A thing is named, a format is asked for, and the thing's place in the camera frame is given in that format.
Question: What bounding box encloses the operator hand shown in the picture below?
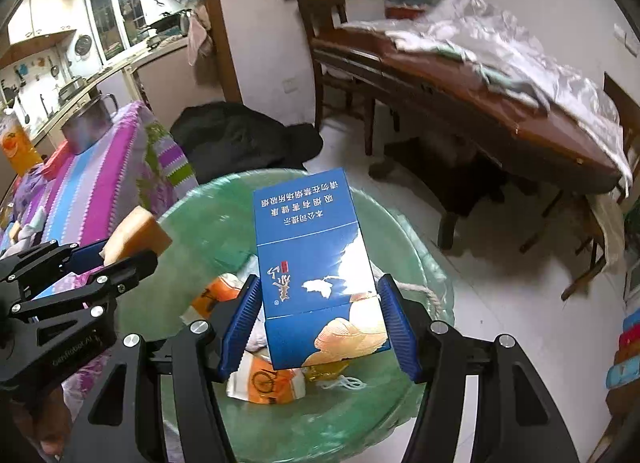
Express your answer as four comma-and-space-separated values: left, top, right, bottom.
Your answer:
9, 385, 72, 457

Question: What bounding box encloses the red small box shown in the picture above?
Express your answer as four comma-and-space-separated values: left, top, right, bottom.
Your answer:
42, 140, 74, 182

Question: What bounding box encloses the orange white paper bag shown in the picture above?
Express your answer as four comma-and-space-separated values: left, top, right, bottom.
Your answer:
180, 272, 306, 405

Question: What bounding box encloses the steel pot with handle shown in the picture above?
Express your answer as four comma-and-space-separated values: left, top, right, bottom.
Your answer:
61, 94, 119, 156

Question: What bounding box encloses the blue cigarette carton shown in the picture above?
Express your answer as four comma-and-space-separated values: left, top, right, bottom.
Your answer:
253, 168, 390, 370

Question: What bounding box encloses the dark wooden table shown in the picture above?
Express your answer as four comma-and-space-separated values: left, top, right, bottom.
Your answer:
310, 24, 626, 196

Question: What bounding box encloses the white plastic sheet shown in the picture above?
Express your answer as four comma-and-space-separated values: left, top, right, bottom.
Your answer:
342, 0, 632, 194

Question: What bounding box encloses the green lined trash bin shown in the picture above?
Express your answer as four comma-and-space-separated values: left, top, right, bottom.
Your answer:
117, 170, 454, 462

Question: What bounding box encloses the floral purple blue tablecloth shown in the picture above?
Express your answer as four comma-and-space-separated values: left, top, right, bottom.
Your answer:
0, 100, 200, 294

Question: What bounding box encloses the orange juice bottle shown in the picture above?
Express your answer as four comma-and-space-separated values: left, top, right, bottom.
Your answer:
1, 110, 42, 176

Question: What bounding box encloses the wooden chair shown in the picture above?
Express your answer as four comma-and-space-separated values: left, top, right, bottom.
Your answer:
297, 0, 375, 156

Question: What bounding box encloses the black cloth pile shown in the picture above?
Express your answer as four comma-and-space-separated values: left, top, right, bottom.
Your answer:
169, 101, 323, 185

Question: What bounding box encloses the yellow sponge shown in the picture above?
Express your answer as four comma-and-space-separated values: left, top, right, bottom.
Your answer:
100, 206, 172, 266

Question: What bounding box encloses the gold foil snack packet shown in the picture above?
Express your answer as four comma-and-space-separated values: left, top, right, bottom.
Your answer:
304, 360, 349, 382

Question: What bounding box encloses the white cloth rag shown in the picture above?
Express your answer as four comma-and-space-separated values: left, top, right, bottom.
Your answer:
1, 215, 46, 258

